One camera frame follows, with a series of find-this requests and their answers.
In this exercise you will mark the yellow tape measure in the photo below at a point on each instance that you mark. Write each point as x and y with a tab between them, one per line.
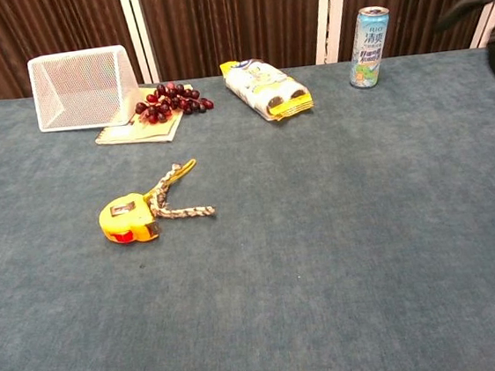
129	218

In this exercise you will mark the light blue drink can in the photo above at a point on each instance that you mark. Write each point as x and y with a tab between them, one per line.
368	49

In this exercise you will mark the packaged snack rolls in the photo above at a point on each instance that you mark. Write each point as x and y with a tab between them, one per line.
266	88

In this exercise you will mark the brown curtain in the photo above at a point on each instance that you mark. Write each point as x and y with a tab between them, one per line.
230	19

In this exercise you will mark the red grape bunch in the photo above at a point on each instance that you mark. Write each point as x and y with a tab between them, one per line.
172	102

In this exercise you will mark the spiral notebook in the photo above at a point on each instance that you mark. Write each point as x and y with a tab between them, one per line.
144	127

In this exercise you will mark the white mesh basket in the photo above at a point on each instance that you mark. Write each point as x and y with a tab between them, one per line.
82	90

